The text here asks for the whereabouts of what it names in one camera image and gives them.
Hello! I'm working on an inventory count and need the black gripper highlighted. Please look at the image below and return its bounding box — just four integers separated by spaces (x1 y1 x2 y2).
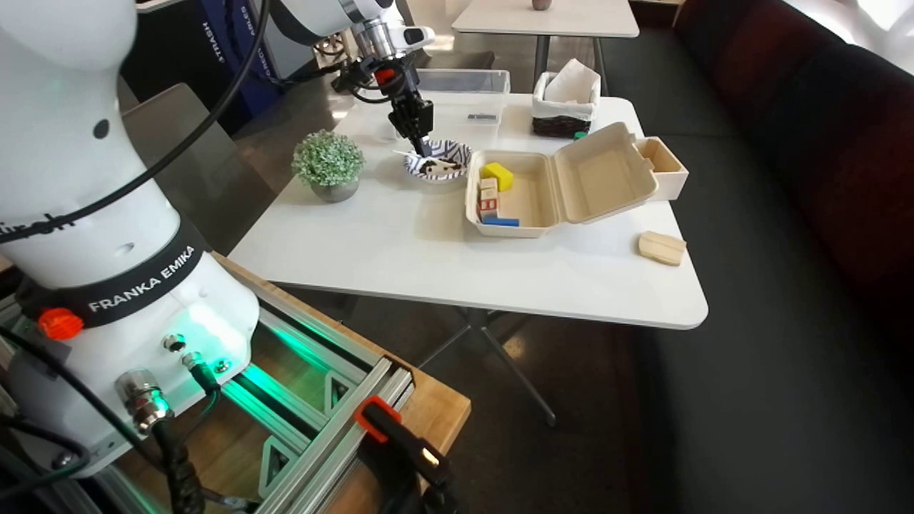
382 86 438 156

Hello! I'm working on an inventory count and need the blue patterned paper bowl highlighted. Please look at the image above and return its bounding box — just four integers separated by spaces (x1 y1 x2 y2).
403 137 473 181

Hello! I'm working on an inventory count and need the beige clamshell takeaway pack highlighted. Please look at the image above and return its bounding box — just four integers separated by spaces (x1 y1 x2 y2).
462 120 663 239

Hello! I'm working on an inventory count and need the clear plastic storage container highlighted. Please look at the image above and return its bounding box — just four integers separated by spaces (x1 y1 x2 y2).
418 64 515 131

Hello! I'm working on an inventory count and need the yellow block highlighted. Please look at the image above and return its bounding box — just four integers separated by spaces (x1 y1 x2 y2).
479 160 518 194

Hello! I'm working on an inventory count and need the small green potted plant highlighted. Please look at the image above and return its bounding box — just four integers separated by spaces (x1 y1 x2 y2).
289 127 368 204

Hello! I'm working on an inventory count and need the white tissue box holder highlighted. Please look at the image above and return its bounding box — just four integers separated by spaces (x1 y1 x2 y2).
528 56 603 143

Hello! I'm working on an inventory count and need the white background table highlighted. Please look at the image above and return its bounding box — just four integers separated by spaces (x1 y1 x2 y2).
448 0 643 89

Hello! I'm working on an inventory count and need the blue cabinet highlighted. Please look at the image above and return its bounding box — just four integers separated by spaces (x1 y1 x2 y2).
194 0 289 121

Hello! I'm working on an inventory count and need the small open wooden box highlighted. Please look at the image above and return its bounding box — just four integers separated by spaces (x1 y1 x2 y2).
635 134 691 201

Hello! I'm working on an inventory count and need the rounded wooden block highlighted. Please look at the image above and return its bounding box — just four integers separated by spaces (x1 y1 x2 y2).
635 229 688 267

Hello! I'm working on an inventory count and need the wooden base board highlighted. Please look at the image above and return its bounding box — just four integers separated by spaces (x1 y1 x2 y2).
112 251 473 514

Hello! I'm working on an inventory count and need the orange black clamp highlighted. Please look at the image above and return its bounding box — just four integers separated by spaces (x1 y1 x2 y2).
352 393 459 514

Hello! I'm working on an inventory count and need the dark sofa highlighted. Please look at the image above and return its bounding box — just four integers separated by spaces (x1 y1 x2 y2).
669 0 914 366

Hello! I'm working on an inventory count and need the metal table leg frame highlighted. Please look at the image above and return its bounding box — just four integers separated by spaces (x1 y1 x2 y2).
418 307 561 427

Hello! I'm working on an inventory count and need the long black arm cable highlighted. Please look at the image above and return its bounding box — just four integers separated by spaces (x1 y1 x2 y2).
0 0 275 239

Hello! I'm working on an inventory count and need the aluminium profile frame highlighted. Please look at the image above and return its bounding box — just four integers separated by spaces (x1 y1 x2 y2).
95 253 418 514

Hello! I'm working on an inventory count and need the black base cable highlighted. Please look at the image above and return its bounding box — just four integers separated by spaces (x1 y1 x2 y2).
152 417 208 514

